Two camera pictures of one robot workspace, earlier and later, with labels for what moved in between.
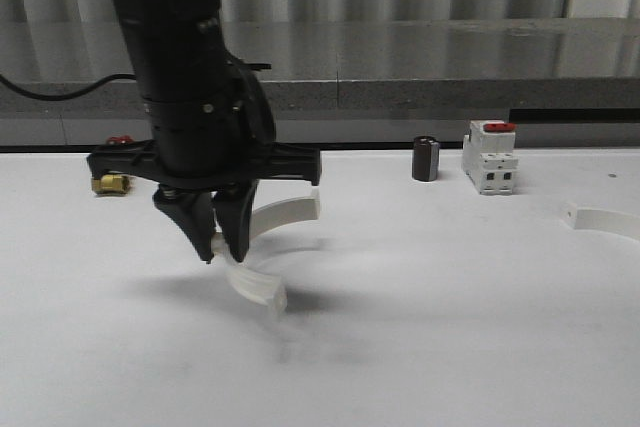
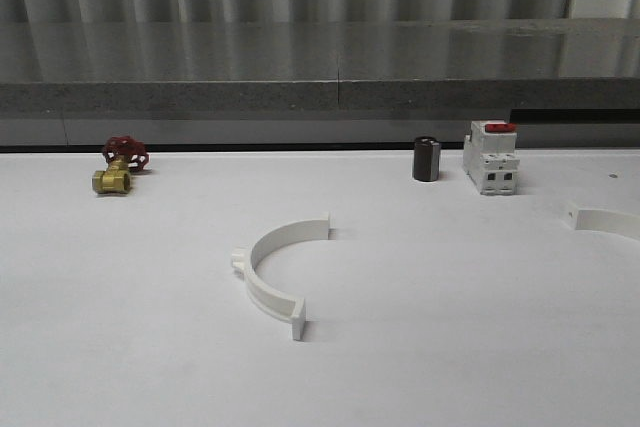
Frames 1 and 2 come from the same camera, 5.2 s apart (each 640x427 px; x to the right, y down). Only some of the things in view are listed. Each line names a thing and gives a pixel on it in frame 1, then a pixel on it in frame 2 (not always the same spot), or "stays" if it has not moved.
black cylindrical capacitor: x=425 y=159 stays
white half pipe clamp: x=253 y=285 -> x=244 y=260
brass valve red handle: x=113 y=183 stays
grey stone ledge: x=346 y=82 stays
